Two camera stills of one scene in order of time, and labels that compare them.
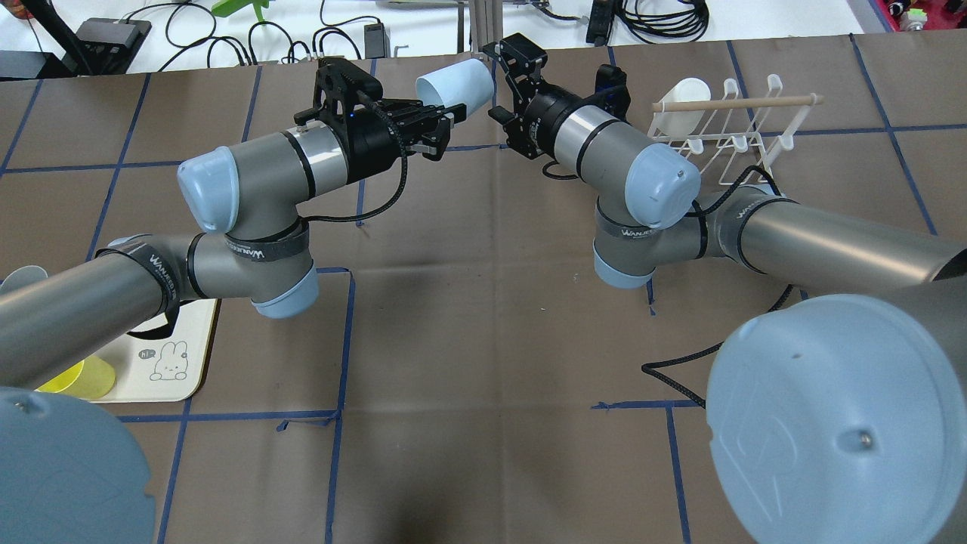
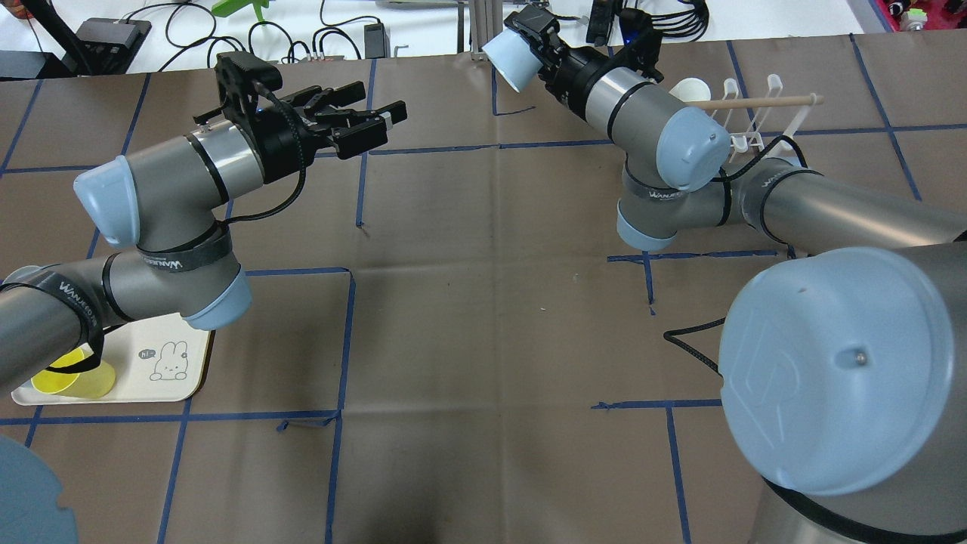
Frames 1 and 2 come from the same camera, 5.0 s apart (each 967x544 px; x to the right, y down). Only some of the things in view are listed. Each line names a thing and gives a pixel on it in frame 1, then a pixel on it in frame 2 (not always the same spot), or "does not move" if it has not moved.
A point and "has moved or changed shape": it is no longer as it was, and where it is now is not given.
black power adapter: (377, 42) does not move
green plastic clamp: (226, 7) does not move
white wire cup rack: (764, 126) does not move
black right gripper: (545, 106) to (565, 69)
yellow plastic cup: (90, 380) does not move
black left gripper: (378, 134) to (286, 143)
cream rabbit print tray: (169, 369) does not move
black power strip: (603, 13) does not move
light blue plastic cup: (470, 83) has moved or changed shape
